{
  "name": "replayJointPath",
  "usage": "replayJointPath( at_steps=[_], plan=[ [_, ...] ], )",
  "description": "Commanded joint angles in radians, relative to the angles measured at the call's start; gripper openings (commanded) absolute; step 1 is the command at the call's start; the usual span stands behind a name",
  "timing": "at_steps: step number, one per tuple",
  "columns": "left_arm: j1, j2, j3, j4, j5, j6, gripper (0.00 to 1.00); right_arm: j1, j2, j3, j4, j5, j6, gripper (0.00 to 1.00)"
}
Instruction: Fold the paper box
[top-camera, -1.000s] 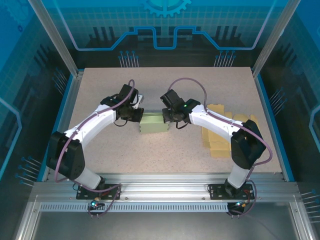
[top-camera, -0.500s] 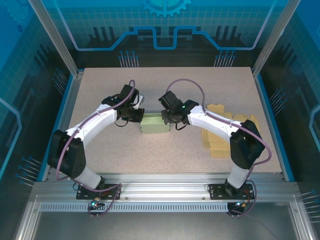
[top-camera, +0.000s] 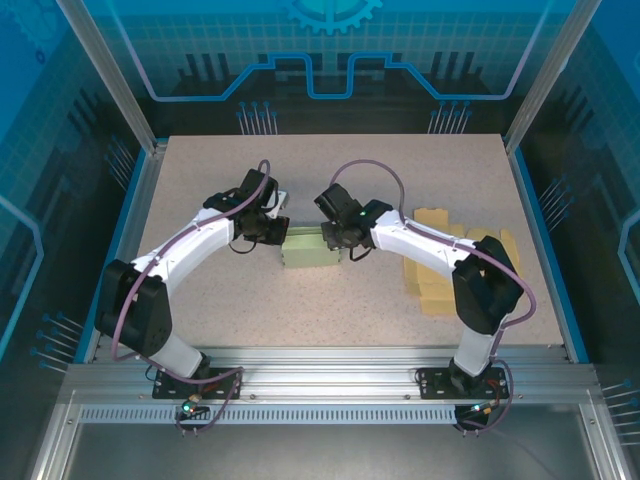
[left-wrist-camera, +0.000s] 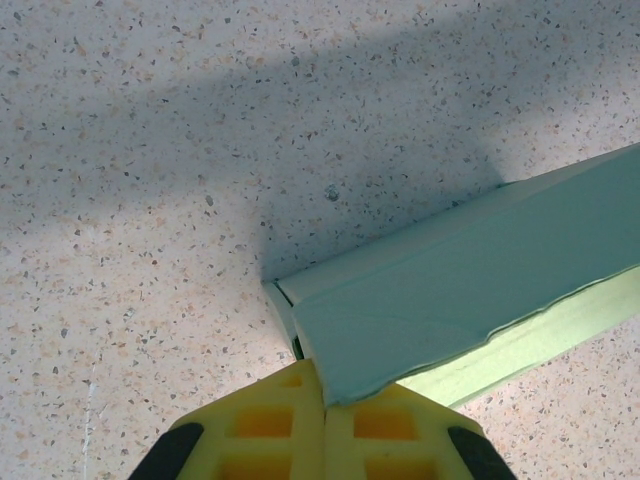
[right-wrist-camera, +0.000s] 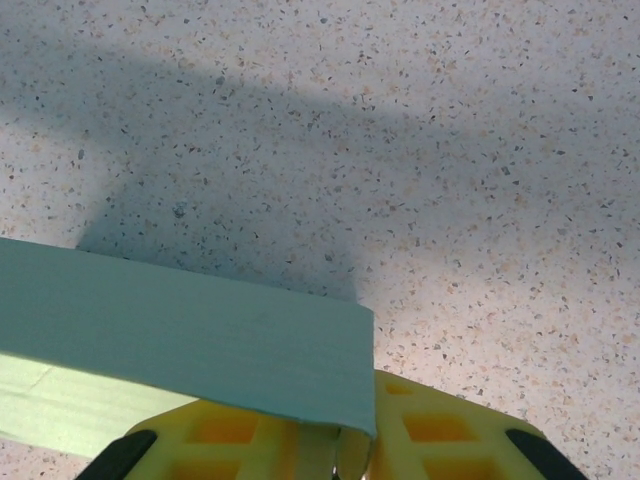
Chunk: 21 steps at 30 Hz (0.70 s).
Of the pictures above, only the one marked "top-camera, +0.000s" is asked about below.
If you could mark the green paper box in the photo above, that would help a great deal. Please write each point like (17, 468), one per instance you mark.
(305, 250)

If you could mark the yellow paper box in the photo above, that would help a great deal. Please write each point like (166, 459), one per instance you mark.
(430, 285)

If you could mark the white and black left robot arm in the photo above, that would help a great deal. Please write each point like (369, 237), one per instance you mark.
(190, 245)

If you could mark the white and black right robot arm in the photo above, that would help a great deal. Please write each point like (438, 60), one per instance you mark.
(425, 245)

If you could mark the blue side trim strip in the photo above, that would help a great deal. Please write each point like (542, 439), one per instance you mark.
(127, 220)
(537, 225)

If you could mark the small connector with green light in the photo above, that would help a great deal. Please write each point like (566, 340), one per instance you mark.
(475, 410)
(189, 407)

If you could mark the aluminium mounting rail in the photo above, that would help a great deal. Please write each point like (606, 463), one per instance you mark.
(325, 370)

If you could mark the aluminium frame post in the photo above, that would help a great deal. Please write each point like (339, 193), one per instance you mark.
(115, 75)
(545, 75)

